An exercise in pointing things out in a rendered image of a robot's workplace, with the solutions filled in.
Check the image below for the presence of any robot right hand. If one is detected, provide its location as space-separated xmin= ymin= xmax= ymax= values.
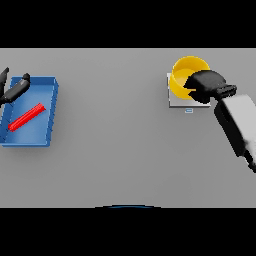
xmin=183 ymin=69 xmax=238 ymax=105

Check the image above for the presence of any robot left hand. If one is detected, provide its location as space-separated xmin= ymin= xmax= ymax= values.
xmin=0 ymin=67 xmax=32 ymax=108

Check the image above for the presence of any yellow bowl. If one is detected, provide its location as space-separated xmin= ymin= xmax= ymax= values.
xmin=168 ymin=55 xmax=211 ymax=101

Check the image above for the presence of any red beaker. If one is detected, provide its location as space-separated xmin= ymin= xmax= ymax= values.
xmin=7 ymin=102 xmax=46 ymax=133

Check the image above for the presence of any pale square scale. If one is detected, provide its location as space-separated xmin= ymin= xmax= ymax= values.
xmin=166 ymin=72 xmax=212 ymax=109

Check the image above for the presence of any blue tray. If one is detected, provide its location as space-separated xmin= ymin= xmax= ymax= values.
xmin=0 ymin=76 xmax=60 ymax=148

